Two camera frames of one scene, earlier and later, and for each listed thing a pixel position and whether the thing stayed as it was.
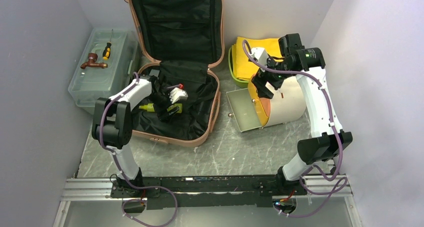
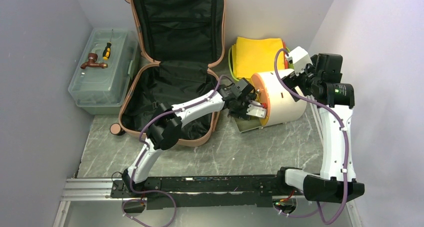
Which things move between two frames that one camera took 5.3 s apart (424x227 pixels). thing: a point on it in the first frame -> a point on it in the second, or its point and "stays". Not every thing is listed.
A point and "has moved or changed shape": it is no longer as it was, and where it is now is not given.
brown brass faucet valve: [92, 58] stays
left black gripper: [163, 115] -> [242, 114]
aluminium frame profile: [97, 189] stays
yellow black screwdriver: [107, 51] stays
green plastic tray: [239, 83] has moved or changed shape
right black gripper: [260, 82] -> [289, 81]
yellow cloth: [244, 68] stays
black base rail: [165, 193] stays
